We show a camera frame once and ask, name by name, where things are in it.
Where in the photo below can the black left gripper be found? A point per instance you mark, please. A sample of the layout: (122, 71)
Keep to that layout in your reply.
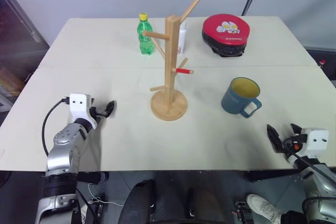
(95, 111)

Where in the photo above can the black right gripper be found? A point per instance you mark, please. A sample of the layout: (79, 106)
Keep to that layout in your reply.
(292, 144)

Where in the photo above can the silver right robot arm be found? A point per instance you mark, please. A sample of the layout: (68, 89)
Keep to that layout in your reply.
(319, 182)

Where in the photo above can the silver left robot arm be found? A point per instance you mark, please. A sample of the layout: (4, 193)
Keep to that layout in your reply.
(63, 142)

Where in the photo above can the wooden mug tree stand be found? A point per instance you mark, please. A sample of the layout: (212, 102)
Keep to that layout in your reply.
(169, 82)

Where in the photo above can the blue enamel mug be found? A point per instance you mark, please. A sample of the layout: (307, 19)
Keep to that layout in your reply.
(235, 100)

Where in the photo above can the white sneaker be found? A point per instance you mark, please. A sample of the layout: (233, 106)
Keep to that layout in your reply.
(262, 205)

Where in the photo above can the dark equipment with red knob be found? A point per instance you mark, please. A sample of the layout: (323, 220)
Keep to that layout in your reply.
(323, 62)

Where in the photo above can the green bottle with yellow cap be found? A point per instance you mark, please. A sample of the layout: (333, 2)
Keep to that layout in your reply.
(145, 35)

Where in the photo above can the dark glass cabinet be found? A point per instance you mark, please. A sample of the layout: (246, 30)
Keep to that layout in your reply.
(18, 45)

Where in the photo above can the red and black round pad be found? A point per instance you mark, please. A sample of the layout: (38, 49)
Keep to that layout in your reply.
(225, 31)

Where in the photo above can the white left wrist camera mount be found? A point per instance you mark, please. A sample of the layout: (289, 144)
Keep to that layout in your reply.
(78, 106)

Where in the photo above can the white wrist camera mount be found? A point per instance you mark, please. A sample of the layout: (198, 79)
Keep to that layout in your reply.
(317, 140)
(78, 106)

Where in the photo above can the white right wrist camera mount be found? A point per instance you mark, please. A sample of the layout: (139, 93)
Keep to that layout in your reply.
(317, 140)

